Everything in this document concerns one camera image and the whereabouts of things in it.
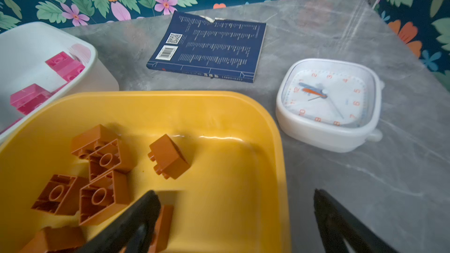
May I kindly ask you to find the white plastic container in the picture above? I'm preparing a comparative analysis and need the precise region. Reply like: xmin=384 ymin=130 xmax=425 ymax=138
xmin=1 ymin=22 xmax=120 ymax=142

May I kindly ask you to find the orange brown lego brick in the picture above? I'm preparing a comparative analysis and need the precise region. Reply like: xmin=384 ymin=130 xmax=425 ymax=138
xmin=89 ymin=139 xmax=137 ymax=181

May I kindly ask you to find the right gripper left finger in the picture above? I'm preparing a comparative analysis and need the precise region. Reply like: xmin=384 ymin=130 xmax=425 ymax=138
xmin=77 ymin=190 xmax=161 ymax=253

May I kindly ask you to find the orange lego brick cluster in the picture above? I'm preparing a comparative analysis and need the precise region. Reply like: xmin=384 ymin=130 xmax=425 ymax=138
xmin=79 ymin=171 xmax=131 ymax=226

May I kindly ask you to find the pink lego brick cluster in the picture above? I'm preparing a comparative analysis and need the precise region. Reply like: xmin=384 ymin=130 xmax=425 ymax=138
xmin=10 ymin=84 xmax=53 ymax=115

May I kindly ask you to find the orange lego brick top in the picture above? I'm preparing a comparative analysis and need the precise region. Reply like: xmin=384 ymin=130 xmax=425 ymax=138
xmin=148 ymin=134 xmax=191 ymax=179

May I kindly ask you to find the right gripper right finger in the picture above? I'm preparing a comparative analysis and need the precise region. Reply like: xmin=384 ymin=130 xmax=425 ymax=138
xmin=314 ymin=189 xmax=396 ymax=253

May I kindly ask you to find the pink double lego brick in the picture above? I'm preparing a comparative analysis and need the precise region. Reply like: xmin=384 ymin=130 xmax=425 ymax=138
xmin=45 ymin=52 xmax=85 ymax=82

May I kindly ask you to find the yellow plastic container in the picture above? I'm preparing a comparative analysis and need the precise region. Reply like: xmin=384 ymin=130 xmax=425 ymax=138
xmin=1 ymin=91 xmax=291 ymax=253

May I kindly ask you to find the small white round dish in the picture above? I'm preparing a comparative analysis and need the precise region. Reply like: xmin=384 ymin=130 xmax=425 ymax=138
xmin=275 ymin=59 xmax=384 ymax=153

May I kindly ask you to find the dark blue printed card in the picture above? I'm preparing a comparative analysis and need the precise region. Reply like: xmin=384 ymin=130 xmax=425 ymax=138
xmin=146 ymin=12 xmax=267 ymax=83

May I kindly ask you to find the orange lego brick bottom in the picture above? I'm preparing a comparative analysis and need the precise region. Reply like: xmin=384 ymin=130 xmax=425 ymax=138
xmin=19 ymin=226 xmax=86 ymax=253

